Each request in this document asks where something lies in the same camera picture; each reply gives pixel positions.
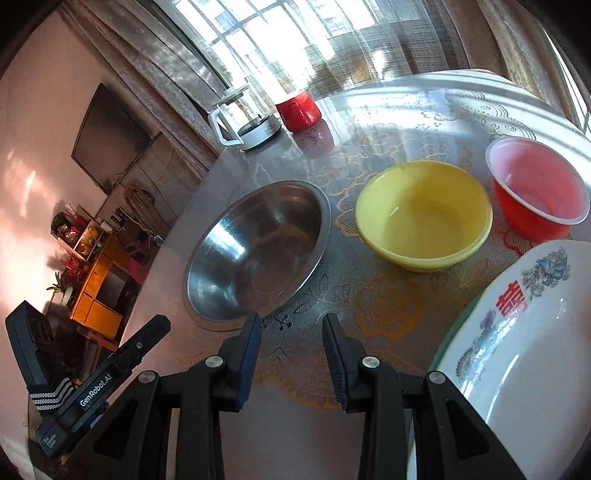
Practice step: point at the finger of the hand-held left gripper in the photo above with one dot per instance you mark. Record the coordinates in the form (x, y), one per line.
(145, 337)

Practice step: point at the barred window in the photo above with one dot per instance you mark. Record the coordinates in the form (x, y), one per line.
(295, 18)

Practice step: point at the large white floral plate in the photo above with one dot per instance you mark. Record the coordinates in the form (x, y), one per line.
(540, 360)

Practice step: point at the teal plastic plate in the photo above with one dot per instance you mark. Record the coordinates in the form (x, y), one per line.
(455, 318)

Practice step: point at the small potted plant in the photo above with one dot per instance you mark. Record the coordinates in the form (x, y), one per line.
(62, 288)

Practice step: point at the red mug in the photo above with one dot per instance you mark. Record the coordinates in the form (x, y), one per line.
(299, 113)

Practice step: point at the beige patterned curtain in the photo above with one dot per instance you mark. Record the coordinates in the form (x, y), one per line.
(152, 60)
(517, 41)

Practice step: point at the woven rattan chair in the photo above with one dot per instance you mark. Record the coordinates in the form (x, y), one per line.
(138, 205)

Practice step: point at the cluttered white shelf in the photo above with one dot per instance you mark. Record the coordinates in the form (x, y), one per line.
(81, 233)

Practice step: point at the red plastic bowl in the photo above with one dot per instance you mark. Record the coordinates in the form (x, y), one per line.
(535, 184)

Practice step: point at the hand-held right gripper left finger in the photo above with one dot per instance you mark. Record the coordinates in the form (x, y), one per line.
(247, 364)

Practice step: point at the white glass electric kettle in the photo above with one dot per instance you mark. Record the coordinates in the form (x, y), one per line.
(249, 120)

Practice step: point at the stainless steel bowl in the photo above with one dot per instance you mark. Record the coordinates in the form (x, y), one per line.
(258, 258)

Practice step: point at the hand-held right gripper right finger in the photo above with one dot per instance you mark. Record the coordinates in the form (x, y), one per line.
(337, 364)

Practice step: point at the yellow plastic bowl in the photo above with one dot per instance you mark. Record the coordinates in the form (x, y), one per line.
(425, 221)

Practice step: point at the orange wooden cabinet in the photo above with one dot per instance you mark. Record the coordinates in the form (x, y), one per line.
(99, 295)

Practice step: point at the black wall television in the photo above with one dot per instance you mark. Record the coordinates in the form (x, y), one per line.
(111, 138)

